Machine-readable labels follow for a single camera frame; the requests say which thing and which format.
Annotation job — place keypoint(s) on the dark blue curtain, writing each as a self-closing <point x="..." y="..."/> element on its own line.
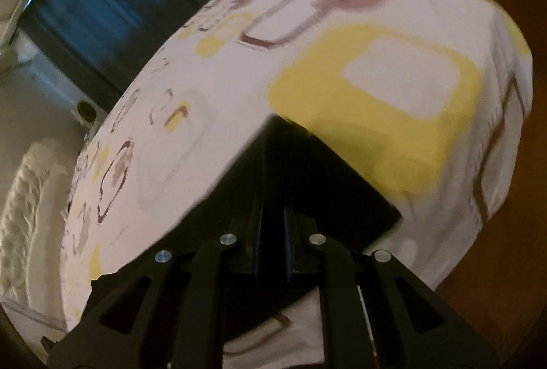
<point x="107" y="10"/>

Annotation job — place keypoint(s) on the black pants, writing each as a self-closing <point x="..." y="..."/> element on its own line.
<point x="307" y="181"/>

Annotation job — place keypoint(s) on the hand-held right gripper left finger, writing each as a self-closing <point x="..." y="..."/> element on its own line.
<point x="260" y="249"/>

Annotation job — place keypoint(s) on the printed bed sheet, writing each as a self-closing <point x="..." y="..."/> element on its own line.
<point x="213" y="95"/>

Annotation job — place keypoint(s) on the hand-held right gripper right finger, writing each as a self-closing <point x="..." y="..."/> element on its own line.
<point x="289" y="249"/>

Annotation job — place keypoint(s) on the white tufted headboard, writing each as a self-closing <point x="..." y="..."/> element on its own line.
<point x="25" y="223"/>

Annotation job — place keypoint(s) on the small round fan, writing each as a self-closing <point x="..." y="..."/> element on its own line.
<point x="86" y="112"/>

